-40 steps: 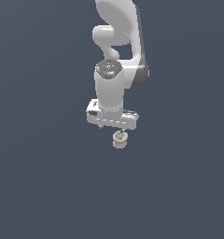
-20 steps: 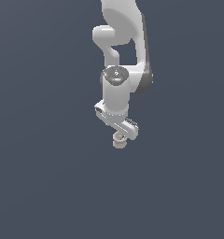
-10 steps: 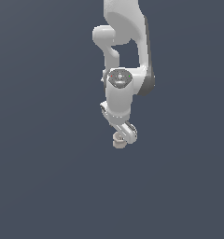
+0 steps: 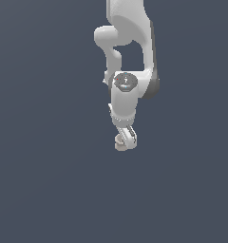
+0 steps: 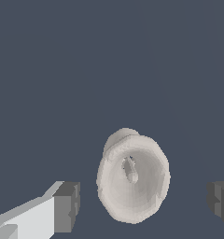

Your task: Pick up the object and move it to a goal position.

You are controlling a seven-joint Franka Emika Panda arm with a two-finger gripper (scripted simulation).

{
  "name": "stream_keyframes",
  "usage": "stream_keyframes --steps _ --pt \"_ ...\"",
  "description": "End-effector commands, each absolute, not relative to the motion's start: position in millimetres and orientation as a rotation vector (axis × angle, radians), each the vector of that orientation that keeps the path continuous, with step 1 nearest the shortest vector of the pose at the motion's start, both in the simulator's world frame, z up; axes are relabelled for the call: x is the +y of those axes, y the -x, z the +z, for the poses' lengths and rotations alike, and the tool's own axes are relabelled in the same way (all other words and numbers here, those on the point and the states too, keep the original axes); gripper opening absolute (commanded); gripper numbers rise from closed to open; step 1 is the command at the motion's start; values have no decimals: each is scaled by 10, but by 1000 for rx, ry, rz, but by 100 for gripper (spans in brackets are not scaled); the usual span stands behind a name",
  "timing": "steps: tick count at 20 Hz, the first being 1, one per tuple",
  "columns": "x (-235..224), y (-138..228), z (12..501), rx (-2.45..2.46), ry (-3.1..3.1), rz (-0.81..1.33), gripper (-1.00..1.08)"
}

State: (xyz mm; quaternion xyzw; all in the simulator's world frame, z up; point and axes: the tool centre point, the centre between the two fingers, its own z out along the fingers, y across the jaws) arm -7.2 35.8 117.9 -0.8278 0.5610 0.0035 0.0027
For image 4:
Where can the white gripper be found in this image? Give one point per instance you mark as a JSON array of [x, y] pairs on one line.
[[129, 136]]

